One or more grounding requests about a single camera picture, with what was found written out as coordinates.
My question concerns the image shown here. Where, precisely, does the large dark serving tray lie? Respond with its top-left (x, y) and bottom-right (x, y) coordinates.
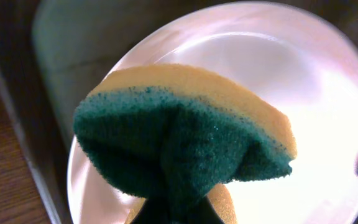
top-left (0, 1), bottom-right (358, 223)

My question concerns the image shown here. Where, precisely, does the green yellow sponge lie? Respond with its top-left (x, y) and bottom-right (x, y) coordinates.
top-left (73, 64), bottom-right (297, 223)

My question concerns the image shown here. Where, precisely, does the white plate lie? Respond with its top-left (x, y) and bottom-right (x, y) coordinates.
top-left (66, 0), bottom-right (358, 224)

